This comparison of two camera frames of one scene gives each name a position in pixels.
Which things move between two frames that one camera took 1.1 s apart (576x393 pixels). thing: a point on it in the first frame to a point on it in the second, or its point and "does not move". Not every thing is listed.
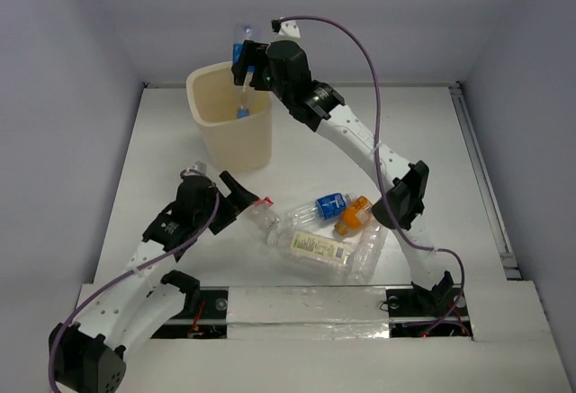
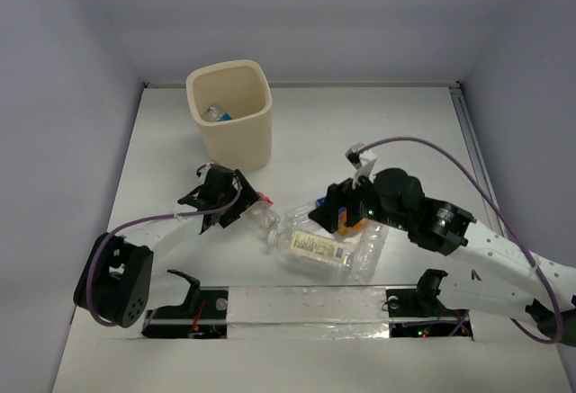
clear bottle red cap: (262, 215) does not move
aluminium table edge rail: (503, 244) does not move
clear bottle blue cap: (249, 31) to (212, 114)
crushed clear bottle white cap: (366, 257) does not move
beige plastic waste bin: (233, 144) does not move
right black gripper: (254, 52) to (336, 195)
